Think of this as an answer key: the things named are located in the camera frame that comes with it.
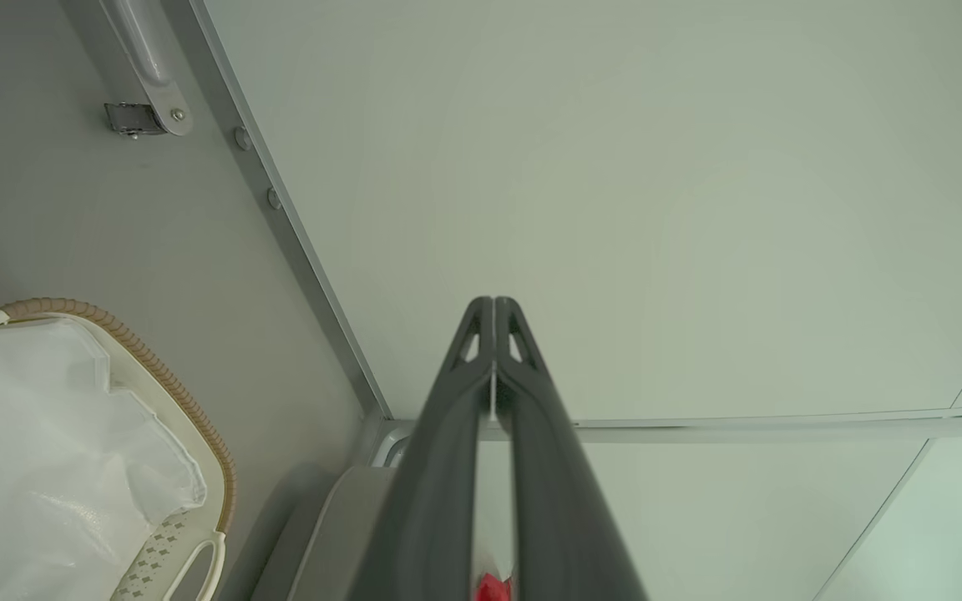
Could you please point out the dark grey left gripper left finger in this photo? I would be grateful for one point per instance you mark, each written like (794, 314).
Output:
(431, 501)

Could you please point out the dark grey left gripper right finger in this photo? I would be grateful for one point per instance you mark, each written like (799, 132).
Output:
(564, 517)

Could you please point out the red knit garment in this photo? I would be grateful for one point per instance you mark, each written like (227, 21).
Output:
(493, 588)

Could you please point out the white basket with wicker rim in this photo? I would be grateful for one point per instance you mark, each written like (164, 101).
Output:
(197, 467)

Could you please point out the white sheer fabric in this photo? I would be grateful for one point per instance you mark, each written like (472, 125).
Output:
(47, 459)

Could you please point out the aluminium wall frame rail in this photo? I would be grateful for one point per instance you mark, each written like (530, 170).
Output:
(289, 217)

